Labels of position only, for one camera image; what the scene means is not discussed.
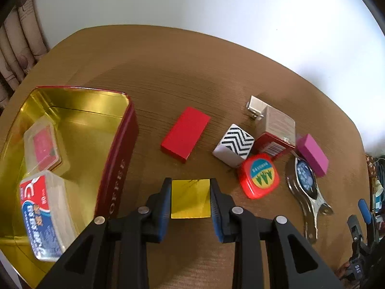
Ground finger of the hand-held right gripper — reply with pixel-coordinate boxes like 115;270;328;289
358;199;380;246
347;215;367;249

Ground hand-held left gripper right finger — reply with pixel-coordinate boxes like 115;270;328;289
210;178;343;289

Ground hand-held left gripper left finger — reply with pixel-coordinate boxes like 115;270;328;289
36;177;173;289

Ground yellow block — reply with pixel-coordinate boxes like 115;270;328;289
171;179;211;220

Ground silver metal clamp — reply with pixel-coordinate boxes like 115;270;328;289
285;152;334;244

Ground red tape measure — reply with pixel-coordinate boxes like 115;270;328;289
237;153;280;200

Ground red tin box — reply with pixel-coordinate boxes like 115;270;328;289
0;86;139;289

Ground black-white zigzag cube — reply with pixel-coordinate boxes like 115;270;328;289
212;123;256;168

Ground pink block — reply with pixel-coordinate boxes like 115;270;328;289
296;134;329;177

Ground red block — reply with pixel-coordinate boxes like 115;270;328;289
160;107;211;164

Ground red box with tan top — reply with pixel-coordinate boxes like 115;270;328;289
252;105;297;161

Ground person's right hand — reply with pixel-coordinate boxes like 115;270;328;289
335;262;351;281

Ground colourful cloth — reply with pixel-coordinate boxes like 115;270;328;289
365;153;385;217

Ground clear box with blue-red label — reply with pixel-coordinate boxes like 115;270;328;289
19;170;79;262

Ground clear box with red cards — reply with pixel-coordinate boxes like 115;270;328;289
23;117;70;175

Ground beige patterned curtain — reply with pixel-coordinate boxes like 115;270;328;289
0;0;50;112

